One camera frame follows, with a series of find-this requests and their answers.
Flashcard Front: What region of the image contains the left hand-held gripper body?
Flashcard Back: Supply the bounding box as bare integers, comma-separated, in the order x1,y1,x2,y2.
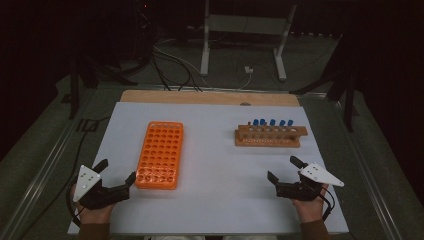
72,164,132,211

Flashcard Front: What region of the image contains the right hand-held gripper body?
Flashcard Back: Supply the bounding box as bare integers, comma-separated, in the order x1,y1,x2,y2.
275,162,345,202

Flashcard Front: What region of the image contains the wooden tube rack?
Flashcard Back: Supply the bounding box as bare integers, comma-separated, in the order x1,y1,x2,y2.
234,123,309,149

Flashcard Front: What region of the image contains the orange plastic tube rack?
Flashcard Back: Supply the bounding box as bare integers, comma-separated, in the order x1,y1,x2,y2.
134,120,185,191

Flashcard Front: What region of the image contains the person's right hand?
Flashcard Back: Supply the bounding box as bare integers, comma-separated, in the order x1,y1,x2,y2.
291,184,329,224

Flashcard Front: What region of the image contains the person's left hand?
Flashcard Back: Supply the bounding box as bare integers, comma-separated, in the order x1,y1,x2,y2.
69,184,116,225

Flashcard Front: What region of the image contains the white board sheet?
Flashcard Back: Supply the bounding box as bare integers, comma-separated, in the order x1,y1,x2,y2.
67,101,350,236

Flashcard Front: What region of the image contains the black tripod stand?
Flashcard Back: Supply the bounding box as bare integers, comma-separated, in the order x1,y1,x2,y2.
67,54,139,120
288,33,360,133

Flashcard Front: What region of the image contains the dark equipment stand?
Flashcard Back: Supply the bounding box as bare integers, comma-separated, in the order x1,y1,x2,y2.
131,0,160,68

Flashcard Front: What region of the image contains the black floor cable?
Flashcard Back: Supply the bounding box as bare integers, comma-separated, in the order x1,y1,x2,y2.
18,115,113,240

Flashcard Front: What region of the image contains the left hand-held gripper cable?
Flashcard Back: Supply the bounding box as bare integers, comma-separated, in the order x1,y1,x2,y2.
65,181,83,228

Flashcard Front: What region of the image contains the hand-held gripper cable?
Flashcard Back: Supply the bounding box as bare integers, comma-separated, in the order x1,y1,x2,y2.
65,181,83,228
313,184,336,223

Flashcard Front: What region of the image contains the right hand-held gripper cable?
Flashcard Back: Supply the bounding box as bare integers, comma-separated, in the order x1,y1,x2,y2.
313,184,336,223

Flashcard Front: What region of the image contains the metal floor rail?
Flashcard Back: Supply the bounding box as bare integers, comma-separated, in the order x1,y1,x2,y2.
0,85,98,240
328,99,405,240

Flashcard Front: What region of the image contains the black cable bundle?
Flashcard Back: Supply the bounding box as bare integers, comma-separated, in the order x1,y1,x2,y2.
150,49,203,93

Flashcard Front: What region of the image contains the white cable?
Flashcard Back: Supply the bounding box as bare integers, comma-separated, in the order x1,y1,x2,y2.
153,44,253,91

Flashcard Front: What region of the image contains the grey metal frame stand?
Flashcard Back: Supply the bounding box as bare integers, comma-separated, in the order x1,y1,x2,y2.
199,0,298,82

